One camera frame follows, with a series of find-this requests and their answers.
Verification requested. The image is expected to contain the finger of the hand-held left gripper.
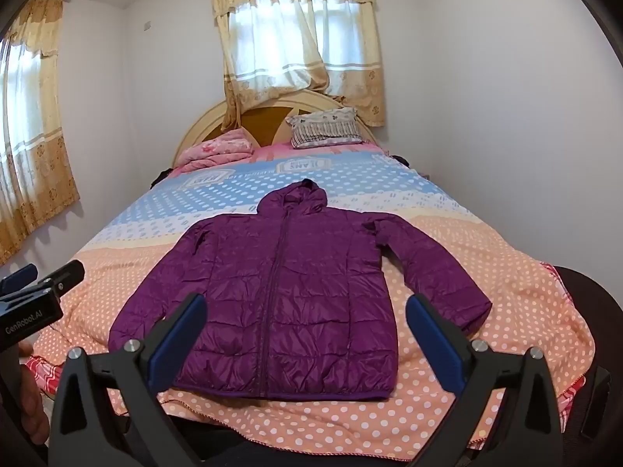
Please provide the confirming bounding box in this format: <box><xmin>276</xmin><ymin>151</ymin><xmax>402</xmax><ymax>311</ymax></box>
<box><xmin>40</xmin><ymin>260</ymin><xmax>85</xmax><ymax>297</ymax></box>
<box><xmin>0</xmin><ymin>263</ymin><xmax>39</xmax><ymax>295</ymax></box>

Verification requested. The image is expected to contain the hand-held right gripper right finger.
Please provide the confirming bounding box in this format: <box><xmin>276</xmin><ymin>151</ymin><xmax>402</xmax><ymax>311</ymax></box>
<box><xmin>406</xmin><ymin>294</ymin><xmax>566</xmax><ymax>467</ymax></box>

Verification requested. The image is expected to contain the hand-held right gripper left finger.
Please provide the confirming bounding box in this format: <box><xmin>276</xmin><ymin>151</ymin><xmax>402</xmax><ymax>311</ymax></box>
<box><xmin>48</xmin><ymin>293</ymin><xmax>209</xmax><ymax>467</ymax></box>

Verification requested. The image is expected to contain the purple hooded puffer jacket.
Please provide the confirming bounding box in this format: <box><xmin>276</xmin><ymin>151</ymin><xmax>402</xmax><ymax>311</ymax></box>
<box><xmin>108</xmin><ymin>179</ymin><xmax>493</xmax><ymax>401</ymax></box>

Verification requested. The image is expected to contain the person's left hand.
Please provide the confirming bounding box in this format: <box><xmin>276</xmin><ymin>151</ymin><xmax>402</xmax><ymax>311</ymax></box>
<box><xmin>18</xmin><ymin>342</ymin><xmax>52</xmax><ymax>442</ymax></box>

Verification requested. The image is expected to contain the red patterned bed sheet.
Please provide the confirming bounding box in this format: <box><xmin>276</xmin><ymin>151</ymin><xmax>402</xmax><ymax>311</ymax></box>
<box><xmin>23</xmin><ymin>354</ymin><xmax>66</xmax><ymax>400</ymax></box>

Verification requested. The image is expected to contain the dotted pastel quilt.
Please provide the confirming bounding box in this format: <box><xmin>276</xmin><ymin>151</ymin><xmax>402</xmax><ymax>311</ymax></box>
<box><xmin>30</xmin><ymin>142</ymin><xmax>597</xmax><ymax>449</ymax></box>

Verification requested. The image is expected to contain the beige floral window curtain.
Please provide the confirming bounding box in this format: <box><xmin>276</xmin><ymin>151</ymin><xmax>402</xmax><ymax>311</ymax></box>
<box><xmin>210</xmin><ymin>0</ymin><xmax>387</xmax><ymax>132</ymax></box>
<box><xmin>0</xmin><ymin>0</ymin><xmax>81</xmax><ymax>267</ymax></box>

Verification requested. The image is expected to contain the folded pink blanket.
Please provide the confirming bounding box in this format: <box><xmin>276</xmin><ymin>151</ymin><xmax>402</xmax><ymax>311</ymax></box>
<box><xmin>174</xmin><ymin>128</ymin><xmax>260</xmax><ymax>172</ymax></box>

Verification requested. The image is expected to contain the cream wooden headboard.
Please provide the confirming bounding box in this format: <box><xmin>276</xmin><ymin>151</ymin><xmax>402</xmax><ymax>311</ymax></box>
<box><xmin>172</xmin><ymin>88</ymin><xmax>378</xmax><ymax>169</ymax></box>

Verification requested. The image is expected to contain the striped patterned pillow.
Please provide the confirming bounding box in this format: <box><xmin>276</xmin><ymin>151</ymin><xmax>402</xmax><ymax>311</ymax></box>
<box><xmin>285</xmin><ymin>106</ymin><xmax>371</xmax><ymax>149</ymax></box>

